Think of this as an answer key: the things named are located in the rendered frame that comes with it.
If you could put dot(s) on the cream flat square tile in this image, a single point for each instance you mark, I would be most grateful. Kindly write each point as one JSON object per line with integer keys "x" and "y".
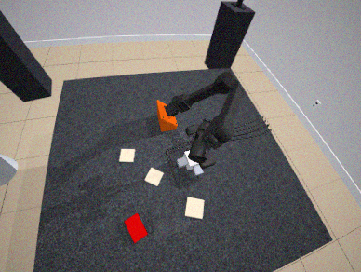
{"x": 127, "y": 155}
{"x": 154, "y": 177}

